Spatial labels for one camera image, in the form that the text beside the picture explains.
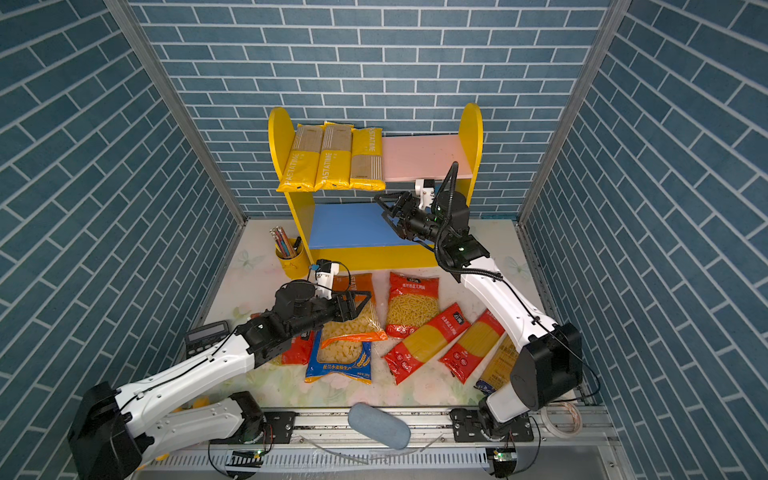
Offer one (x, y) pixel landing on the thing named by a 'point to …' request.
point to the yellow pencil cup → (295, 266)
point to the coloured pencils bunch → (286, 248)
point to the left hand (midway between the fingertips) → (365, 297)
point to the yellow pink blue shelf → (358, 237)
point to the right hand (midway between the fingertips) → (373, 203)
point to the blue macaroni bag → (350, 358)
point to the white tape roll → (577, 424)
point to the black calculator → (202, 337)
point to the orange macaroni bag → (367, 325)
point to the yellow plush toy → (197, 402)
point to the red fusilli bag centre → (412, 302)
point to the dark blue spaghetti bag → (500, 366)
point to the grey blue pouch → (378, 425)
